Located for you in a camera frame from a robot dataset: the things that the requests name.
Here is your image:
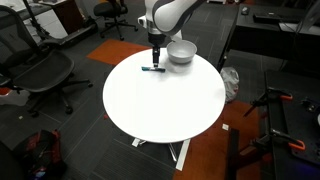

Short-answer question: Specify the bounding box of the green marker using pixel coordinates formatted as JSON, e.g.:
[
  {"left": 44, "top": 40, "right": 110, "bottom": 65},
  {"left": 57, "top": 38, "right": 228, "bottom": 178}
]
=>
[{"left": 140, "top": 66, "right": 167, "bottom": 74}]

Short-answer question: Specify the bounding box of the white cabinet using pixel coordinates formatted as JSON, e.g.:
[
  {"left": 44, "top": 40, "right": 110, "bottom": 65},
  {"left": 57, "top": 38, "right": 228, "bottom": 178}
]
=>
[{"left": 18, "top": 8, "right": 69, "bottom": 40}]

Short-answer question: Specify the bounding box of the black mesh office chair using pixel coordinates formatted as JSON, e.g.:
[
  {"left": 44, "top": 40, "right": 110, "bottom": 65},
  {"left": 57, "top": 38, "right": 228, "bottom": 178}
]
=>
[{"left": 0, "top": 4, "right": 94, "bottom": 118}]

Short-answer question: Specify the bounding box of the black clamp orange handle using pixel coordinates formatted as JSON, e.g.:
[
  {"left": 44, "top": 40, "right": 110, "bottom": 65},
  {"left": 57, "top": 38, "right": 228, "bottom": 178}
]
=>
[
  {"left": 243, "top": 87, "right": 294, "bottom": 118},
  {"left": 249, "top": 128, "right": 306, "bottom": 155}
]

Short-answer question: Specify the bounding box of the dark desk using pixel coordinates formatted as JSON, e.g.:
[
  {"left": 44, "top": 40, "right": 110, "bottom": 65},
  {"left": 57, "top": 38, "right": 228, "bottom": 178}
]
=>
[{"left": 216, "top": 3, "right": 320, "bottom": 73}]

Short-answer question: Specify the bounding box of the black electric scooter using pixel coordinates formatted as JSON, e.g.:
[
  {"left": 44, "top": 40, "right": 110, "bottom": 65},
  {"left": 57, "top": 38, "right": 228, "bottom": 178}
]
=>
[{"left": 21, "top": 0, "right": 99, "bottom": 48}]

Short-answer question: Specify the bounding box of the red and black bag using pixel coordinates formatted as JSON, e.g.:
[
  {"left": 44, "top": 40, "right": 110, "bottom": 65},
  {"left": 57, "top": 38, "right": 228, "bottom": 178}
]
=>
[{"left": 13, "top": 129, "right": 68, "bottom": 180}]

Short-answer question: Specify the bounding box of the black stand leg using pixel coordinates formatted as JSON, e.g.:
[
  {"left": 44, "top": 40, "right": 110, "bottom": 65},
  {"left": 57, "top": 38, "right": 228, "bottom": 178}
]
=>
[{"left": 226, "top": 128, "right": 241, "bottom": 180}]

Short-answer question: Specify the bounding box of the white table base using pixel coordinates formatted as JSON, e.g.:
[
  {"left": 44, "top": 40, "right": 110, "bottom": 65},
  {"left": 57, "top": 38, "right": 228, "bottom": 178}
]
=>
[{"left": 131, "top": 137, "right": 192, "bottom": 172}]

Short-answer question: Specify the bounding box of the black workbench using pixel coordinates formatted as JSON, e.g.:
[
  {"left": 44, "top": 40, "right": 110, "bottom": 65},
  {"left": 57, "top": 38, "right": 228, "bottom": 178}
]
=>
[{"left": 263, "top": 69, "right": 320, "bottom": 180}]

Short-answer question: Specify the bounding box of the black keyboard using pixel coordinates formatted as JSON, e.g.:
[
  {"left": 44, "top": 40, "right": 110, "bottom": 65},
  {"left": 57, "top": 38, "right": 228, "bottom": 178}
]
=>
[{"left": 252, "top": 12, "right": 284, "bottom": 25}]

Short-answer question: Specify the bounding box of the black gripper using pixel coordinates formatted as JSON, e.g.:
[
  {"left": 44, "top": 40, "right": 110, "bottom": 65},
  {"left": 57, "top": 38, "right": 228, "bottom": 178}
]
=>
[{"left": 148, "top": 32, "right": 166, "bottom": 70}]

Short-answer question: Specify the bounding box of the clear plastic bag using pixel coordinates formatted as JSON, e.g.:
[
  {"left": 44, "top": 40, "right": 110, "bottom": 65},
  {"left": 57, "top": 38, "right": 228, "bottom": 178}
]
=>
[{"left": 219, "top": 66, "right": 240, "bottom": 104}]

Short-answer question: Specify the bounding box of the dark brown cabinet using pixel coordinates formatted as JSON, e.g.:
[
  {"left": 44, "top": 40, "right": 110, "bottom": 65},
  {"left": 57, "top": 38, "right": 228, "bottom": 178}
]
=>
[{"left": 38, "top": 0, "right": 88, "bottom": 34}]

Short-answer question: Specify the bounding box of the grey bowl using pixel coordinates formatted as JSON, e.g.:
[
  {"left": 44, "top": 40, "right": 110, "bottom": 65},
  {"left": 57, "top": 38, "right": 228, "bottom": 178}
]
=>
[{"left": 166, "top": 39, "right": 198, "bottom": 65}]

